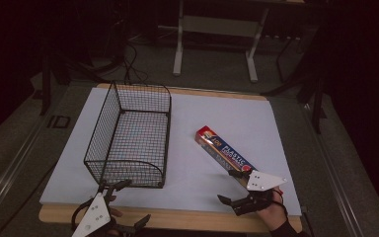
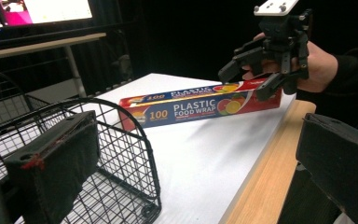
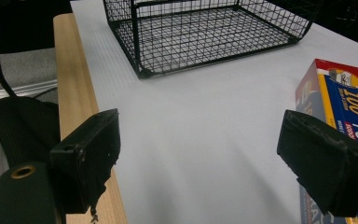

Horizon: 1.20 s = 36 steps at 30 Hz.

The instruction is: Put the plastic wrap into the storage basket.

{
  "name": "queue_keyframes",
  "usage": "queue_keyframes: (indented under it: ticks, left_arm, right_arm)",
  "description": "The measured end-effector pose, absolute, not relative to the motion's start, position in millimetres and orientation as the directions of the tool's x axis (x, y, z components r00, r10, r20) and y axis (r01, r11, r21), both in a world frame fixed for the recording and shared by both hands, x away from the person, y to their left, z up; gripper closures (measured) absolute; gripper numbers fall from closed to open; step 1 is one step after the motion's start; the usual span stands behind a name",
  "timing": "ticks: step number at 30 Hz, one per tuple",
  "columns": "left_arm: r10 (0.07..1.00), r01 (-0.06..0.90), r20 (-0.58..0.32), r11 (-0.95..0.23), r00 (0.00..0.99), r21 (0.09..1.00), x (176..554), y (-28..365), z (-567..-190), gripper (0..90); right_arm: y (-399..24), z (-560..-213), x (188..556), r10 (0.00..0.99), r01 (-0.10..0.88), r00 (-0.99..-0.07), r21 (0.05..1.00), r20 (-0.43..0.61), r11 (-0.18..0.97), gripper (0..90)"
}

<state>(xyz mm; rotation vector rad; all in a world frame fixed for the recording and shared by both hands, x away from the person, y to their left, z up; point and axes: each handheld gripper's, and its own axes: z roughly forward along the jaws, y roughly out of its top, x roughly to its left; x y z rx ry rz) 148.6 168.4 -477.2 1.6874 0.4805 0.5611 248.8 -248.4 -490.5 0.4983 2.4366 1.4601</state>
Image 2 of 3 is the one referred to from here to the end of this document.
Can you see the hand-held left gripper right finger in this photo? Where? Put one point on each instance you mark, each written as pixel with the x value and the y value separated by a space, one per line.
pixel 338 161

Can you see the wooden side desk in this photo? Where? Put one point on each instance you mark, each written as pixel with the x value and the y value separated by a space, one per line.
pixel 46 46

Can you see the computer monitor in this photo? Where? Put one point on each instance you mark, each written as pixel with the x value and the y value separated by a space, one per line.
pixel 28 12

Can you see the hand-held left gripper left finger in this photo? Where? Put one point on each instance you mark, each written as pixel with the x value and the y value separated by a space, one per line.
pixel 59 158

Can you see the red blue plastic wrap box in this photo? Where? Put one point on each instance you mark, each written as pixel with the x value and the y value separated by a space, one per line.
pixel 195 107

